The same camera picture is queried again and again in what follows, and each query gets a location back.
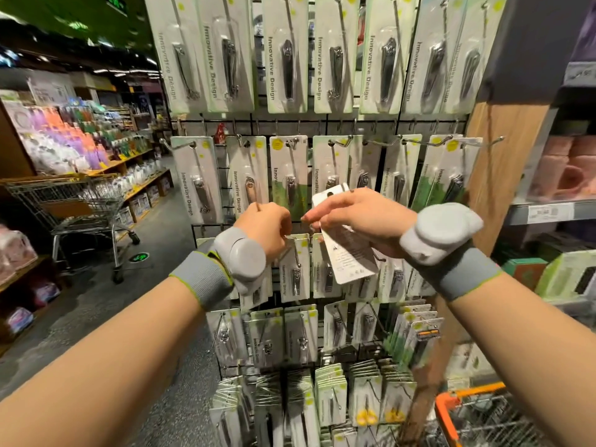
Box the person's left hand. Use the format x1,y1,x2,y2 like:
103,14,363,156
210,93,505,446
233,202,296,263

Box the person's right hand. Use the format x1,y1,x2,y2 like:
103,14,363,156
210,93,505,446
302,187,419,261

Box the white carded nail clipper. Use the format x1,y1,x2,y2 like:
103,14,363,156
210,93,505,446
311,183,379,286

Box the rows of hung nail clipper packs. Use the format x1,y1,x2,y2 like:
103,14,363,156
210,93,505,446
144,0,508,447

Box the orange wire shopping cart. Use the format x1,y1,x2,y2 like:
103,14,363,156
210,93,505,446
432,381,562,447

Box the person's right forearm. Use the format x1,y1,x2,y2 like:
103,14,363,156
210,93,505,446
464,274,596,447

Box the person's left forearm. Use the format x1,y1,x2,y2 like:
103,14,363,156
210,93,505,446
0,279,208,447

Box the wooden laundry shelf unit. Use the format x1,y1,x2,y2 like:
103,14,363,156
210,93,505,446
82,142,175,231

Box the empty silver shopping cart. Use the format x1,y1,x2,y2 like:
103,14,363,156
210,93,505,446
4,173,143,284

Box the wooden detergent shelf unit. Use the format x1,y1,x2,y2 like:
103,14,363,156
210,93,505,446
0,221,68,358

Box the grey wrist tracker band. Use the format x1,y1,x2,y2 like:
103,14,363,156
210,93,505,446
399,202,505,302
169,226,269,311

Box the teal orange box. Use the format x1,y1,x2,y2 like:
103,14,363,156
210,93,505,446
502,256,549,293

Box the green white box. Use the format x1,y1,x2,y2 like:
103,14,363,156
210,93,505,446
535,250,596,300

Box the row of pastel laundry bottles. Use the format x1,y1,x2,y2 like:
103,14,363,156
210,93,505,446
4,96,156,176

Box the wooden pillar panel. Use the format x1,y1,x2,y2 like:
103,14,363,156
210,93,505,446
0,105,40,184

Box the green hanging ceiling decor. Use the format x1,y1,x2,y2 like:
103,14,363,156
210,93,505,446
0,0,156,54

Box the wooden post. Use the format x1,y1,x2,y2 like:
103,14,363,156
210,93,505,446
400,100,557,447

